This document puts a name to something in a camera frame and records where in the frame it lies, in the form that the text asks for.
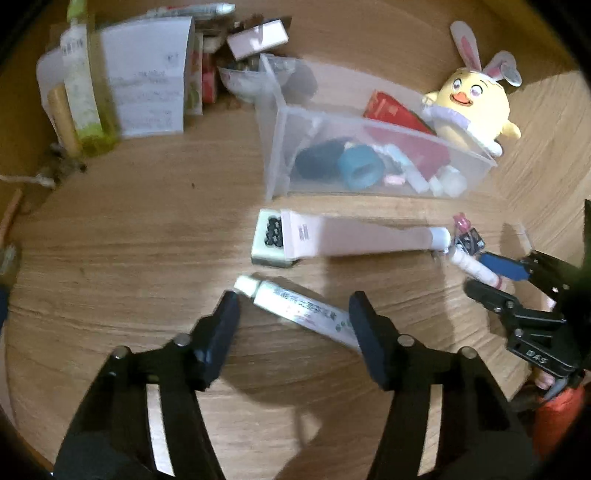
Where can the red foil packet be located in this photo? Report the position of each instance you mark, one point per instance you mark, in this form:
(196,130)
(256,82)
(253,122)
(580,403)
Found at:
(403,128)

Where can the small white cardboard box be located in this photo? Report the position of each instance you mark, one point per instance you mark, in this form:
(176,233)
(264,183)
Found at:
(257,39)

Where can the white ointment tube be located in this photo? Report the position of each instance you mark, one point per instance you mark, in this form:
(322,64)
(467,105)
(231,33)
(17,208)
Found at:
(321,318)

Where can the white pill blister card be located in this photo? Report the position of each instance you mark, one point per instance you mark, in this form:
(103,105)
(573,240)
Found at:
(267,243)

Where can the white red cylindrical tube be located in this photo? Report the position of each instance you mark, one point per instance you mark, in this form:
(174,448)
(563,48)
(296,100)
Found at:
(474,268)

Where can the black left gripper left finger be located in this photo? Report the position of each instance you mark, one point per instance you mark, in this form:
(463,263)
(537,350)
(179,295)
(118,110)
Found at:
(109,437)

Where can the white folded paper sheet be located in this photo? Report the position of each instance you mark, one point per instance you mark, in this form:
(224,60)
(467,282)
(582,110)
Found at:
(145,64)

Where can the mint blue white bottle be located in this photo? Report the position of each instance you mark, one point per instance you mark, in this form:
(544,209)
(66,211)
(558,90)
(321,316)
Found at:
(413,176)

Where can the dark green glass bottle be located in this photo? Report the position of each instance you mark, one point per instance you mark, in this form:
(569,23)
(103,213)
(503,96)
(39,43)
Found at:
(320,162)

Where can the pink cosmetic tube white cap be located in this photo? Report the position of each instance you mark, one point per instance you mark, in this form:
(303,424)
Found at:
(310,236)

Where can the green spray bottle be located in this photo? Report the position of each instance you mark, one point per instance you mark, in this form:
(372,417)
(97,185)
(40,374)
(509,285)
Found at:
(85,83)

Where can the yellow bunny-eared chick plush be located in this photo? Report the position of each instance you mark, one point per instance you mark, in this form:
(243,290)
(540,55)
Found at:
(472,109)

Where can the clear plastic storage bin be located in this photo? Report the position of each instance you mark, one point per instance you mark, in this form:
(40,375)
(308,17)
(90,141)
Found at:
(322,102)

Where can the beige cylinder stick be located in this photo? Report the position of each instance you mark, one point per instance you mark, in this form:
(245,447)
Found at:
(63,122)

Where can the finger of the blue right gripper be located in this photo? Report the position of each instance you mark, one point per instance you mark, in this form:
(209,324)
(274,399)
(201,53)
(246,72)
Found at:
(505,267)

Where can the stack of booklets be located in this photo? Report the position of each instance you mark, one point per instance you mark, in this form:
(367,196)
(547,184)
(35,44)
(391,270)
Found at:
(208,36)

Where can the person right hand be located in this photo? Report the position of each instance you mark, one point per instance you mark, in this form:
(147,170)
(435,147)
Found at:
(542,379)

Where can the white bowl of beads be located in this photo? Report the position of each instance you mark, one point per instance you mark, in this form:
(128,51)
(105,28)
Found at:
(244,80)

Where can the pink candy wrapper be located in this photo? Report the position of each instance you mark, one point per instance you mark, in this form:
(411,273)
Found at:
(462,223)

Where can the red white marker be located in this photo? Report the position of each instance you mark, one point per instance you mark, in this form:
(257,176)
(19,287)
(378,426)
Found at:
(200,11)

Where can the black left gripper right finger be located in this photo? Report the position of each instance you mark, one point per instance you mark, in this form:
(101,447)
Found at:
(480,436)

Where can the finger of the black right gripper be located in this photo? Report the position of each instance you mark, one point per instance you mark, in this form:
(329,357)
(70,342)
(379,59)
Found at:
(498,299)

